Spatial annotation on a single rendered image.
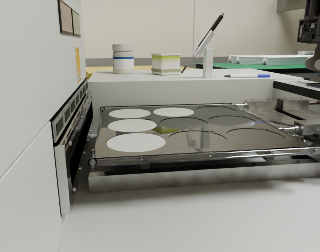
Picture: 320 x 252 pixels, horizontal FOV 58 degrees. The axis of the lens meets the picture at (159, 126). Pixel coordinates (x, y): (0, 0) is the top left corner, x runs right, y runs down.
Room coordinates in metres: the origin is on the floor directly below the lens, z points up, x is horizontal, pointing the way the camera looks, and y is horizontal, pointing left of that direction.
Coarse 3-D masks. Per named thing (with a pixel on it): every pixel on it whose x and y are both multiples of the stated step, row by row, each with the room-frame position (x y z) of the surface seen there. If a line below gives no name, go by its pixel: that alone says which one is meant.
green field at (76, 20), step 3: (75, 15) 0.61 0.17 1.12; (78, 15) 0.67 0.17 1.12; (75, 18) 0.61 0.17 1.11; (78, 18) 0.66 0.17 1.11; (75, 21) 0.61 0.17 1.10; (78, 21) 0.66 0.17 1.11; (75, 24) 0.60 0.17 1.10; (78, 24) 0.66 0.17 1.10; (75, 27) 0.60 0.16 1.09; (78, 27) 0.65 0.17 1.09; (75, 30) 0.60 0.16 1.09; (78, 30) 0.65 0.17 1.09; (75, 33) 0.59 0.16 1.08; (78, 33) 0.64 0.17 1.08
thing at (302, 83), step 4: (276, 80) 0.84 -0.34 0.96; (280, 80) 0.84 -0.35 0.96; (284, 80) 0.84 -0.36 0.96; (288, 80) 0.84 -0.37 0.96; (292, 80) 0.84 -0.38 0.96; (296, 80) 0.84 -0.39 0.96; (300, 80) 0.84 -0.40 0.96; (304, 80) 0.84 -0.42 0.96; (292, 84) 0.76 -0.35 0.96; (296, 84) 0.75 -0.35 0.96; (300, 84) 0.75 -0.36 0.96; (304, 84) 0.75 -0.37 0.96; (312, 88) 0.68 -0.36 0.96; (316, 88) 0.68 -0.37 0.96
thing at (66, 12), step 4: (60, 4) 0.45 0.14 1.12; (64, 4) 0.49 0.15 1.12; (60, 8) 0.45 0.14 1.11; (64, 8) 0.48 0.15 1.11; (68, 8) 0.53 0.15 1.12; (64, 12) 0.48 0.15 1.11; (68, 12) 0.52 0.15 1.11; (64, 16) 0.48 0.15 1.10; (68, 16) 0.52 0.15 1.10; (64, 20) 0.47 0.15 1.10; (68, 20) 0.51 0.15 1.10; (64, 24) 0.47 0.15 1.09; (68, 24) 0.51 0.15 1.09; (64, 28) 0.47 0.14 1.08; (68, 28) 0.51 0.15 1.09; (72, 32) 0.55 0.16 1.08
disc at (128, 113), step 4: (112, 112) 0.69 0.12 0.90; (116, 112) 0.69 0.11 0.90; (120, 112) 0.69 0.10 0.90; (124, 112) 0.69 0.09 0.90; (128, 112) 0.69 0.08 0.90; (132, 112) 0.69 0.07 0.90; (136, 112) 0.69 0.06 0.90; (140, 112) 0.69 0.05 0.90; (144, 112) 0.69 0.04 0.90; (148, 112) 0.69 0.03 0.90; (112, 116) 0.65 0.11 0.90; (116, 116) 0.65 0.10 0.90; (120, 116) 0.65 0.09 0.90; (124, 116) 0.65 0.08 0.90; (128, 116) 0.65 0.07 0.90; (132, 116) 0.65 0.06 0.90; (136, 116) 0.65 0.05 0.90; (140, 116) 0.65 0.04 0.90; (144, 116) 0.65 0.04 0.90
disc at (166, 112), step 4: (164, 108) 0.74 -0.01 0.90; (168, 108) 0.74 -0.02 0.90; (172, 108) 0.74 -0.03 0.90; (176, 108) 0.74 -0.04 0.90; (180, 108) 0.74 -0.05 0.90; (184, 108) 0.74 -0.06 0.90; (156, 112) 0.69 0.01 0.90; (160, 112) 0.69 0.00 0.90; (164, 112) 0.69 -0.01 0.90; (168, 112) 0.69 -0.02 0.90; (172, 112) 0.69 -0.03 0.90; (176, 112) 0.69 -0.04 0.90; (180, 112) 0.69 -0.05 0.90; (184, 112) 0.69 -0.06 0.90; (188, 112) 0.69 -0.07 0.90; (192, 112) 0.69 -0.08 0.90; (172, 116) 0.65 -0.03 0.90; (176, 116) 0.65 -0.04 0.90
